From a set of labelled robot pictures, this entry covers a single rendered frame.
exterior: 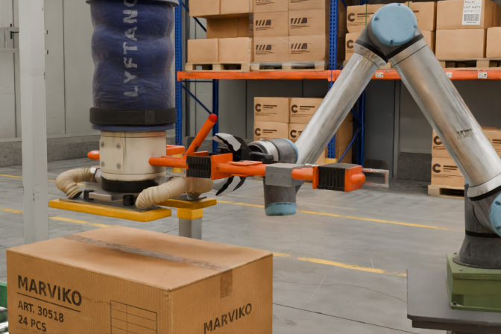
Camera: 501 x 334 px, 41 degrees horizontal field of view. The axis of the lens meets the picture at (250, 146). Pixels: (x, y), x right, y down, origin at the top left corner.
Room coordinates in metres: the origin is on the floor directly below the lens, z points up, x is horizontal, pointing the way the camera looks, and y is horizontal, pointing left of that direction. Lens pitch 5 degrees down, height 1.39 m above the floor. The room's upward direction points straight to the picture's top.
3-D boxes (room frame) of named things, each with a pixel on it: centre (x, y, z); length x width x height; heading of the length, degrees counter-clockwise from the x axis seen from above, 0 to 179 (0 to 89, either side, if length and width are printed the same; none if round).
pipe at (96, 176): (1.78, 0.31, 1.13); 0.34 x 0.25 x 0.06; 57
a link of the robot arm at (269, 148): (1.82, -0.03, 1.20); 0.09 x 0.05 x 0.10; 57
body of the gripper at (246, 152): (1.76, 0.03, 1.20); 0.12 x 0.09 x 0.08; 147
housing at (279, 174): (1.52, -0.08, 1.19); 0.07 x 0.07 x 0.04; 57
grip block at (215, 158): (1.64, 0.10, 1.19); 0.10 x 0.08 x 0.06; 147
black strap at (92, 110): (1.78, 0.31, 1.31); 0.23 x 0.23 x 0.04
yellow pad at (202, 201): (1.86, 0.26, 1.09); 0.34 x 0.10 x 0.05; 57
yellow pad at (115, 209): (1.70, 0.36, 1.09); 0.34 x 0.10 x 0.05; 57
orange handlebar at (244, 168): (1.77, 0.08, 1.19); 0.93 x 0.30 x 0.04; 57
